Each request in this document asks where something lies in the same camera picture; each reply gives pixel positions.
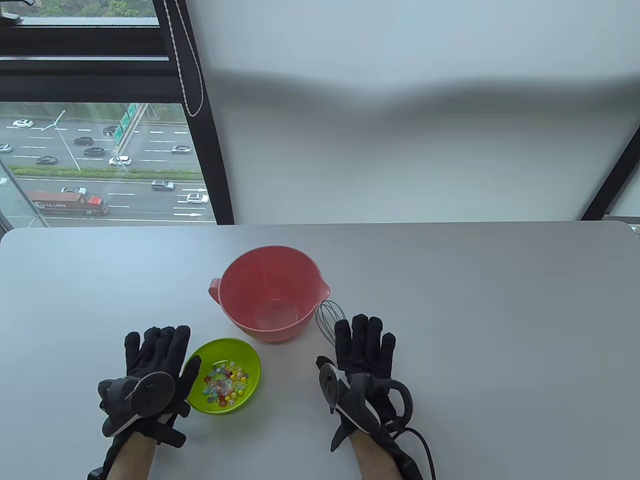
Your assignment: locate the person's right hand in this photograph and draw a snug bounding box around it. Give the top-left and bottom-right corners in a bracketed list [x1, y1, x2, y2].
[316, 314, 401, 441]

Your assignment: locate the person's left hand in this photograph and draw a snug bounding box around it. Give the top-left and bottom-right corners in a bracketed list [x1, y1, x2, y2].
[115, 326, 202, 438]

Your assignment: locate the grey whisk with wooden handle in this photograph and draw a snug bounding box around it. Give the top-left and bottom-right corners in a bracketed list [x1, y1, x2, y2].
[315, 300, 347, 346]

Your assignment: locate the pile of colourful plastic decorations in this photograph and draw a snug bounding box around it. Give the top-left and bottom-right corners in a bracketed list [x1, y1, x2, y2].
[202, 361, 249, 407]

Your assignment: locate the green plastic bowl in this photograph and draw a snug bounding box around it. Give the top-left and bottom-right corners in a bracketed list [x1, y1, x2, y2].
[184, 338, 262, 415]

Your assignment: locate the pink salad bowl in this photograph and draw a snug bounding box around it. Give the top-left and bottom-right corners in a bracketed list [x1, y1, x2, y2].
[209, 245, 331, 344]

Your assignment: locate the person's right forearm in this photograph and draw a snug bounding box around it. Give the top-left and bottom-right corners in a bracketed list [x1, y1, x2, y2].
[350, 431, 401, 480]

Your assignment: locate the person's left forearm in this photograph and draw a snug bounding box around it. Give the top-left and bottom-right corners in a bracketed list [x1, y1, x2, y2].
[106, 429, 157, 480]

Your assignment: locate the black left hand controller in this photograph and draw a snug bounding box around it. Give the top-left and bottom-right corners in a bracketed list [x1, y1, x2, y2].
[98, 372, 177, 439]

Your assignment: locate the black hand controller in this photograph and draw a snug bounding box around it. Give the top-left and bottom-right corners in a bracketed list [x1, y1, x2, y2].
[98, 372, 177, 439]
[319, 363, 415, 453]

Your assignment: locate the black right hand controller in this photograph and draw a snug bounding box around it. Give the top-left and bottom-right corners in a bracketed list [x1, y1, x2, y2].
[319, 363, 415, 453]

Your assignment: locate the white roller blind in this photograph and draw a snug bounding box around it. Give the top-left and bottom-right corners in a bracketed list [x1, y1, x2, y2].
[185, 0, 640, 225]

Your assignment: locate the grey street lamp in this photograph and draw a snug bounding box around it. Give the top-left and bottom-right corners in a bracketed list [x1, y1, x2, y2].
[40, 110, 82, 172]

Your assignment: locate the green road sign gantry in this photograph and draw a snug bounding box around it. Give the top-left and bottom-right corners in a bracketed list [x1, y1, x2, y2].
[112, 102, 142, 147]

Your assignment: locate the black left wrist strap mount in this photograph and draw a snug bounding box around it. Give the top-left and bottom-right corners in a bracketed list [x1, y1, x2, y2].
[142, 417, 187, 448]

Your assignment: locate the black cable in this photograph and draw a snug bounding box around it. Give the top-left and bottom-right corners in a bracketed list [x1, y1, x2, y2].
[395, 425, 436, 480]

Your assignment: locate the black window frame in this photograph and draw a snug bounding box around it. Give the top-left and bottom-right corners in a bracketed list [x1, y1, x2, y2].
[0, 0, 235, 227]
[581, 145, 640, 221]

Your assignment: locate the white bead blind cord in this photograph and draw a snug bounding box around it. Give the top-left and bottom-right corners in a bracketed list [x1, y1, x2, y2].
[164, 0, 204, 118]

